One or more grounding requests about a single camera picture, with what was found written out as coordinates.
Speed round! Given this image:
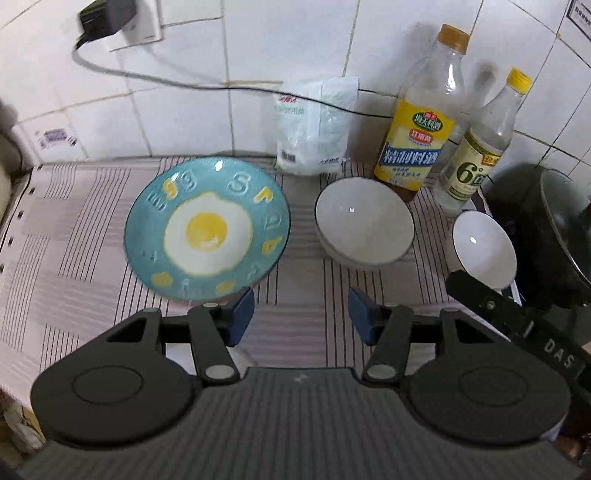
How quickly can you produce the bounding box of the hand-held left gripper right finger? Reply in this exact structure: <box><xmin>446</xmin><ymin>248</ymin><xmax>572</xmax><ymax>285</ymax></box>
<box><xmin>348</xmin><ymin>287</ymin><xmax>515</xmax><ymax>386</ymax></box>

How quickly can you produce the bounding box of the small white wall sticker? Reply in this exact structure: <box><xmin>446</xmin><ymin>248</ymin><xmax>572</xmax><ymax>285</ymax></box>
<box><xmin>36</xmin><ymin>128</ymin><xmax>77</xmax><ymax>149</ymax></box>

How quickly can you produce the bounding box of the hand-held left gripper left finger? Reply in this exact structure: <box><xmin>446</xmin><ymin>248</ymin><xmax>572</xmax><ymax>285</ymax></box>
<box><xmin>81</xmin><ymin>287</ymin><xmax>256</xmax><ymax>386</ymax></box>

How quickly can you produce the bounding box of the black adapter cable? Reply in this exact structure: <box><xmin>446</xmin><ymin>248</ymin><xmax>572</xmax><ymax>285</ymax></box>
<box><xmin>71</xmin><ymin>39</ymin><xmax>402</xmax><ymax>121</ymax></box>

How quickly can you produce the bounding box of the white bowl with dark rim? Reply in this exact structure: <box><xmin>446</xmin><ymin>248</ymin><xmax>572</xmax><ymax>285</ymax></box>
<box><xmin>451</xmin><ymin>210</ymin><xmax>518</xmax><ymax>291</ymax></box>
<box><xmin>314</xmin><ymin>176</ymin><xmax>415</xmax><ymax>271</ymax></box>

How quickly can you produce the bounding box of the cooking wine bottle yellow label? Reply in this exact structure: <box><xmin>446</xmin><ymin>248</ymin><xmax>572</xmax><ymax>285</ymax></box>
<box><xmin>373</xmin><ymin>24</ymin><xmax>471</xmax><ymax>204</ymax></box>

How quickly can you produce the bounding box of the black pot with glass lid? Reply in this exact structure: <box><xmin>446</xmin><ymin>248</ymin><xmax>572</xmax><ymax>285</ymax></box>
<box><xmin>485</xmin><ymin>164</ymin><xmax>591</xmax><ymax>310</ymax></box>

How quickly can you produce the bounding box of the white wall socket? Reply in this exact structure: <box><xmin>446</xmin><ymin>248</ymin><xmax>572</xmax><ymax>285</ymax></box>
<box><xmin>104</xmin><ymin>0</ymin><xmax>162</xmax><ymax>52</ymax></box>

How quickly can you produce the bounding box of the blue and white wall sticker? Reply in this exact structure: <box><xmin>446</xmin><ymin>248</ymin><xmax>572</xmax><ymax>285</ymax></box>
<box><xmin>570</xmin><ymin>0</ymin><xmax>591</xmax><ymax>28</ymax></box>

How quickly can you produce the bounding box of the blue fried egg plate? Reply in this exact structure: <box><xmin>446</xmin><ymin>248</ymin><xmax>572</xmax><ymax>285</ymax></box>
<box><xmin>124</xmin><ymin>156</ymin><xmax>293</xmax><ymax>303</ymax></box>

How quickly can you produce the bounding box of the striped tablecloth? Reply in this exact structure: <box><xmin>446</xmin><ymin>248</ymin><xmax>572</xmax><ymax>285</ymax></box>
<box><xmin>0</xmin><ymin>154</ymin><xmax>522</xmax><ymax>402</ymax></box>

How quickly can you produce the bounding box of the white salt bag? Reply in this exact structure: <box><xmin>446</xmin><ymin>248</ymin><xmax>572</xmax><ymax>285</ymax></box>
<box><xmin>276</xmin><ymin>76</ymin><xmax>361</xmax><ymax>177</ymax></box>

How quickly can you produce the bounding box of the glass wok lid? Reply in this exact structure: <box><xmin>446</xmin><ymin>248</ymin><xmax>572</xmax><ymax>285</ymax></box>
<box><xmin>540</xmin><ymin>168</ymin><xmax>591</xmax><ymax>296</ymax></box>

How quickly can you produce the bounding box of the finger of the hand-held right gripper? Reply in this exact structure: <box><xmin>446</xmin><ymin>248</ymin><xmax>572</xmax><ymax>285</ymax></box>
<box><xmin>445</xmin><ymin>270</ymin><xmax>549</xmax><ymax>345</ymax></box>

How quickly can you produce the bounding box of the clear vinegar bottle yellow cap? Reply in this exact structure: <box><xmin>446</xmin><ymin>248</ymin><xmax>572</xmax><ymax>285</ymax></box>
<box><xmin>431</xmin><ymin>68</ymin><xmax>533</xmax><ymax>217</ymax></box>

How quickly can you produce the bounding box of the black power adapter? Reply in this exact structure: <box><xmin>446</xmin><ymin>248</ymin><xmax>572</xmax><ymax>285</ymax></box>
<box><xmin>76</xmin><ymin>0</ymin><xmax>137</xmax><ymax>44</ymax></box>

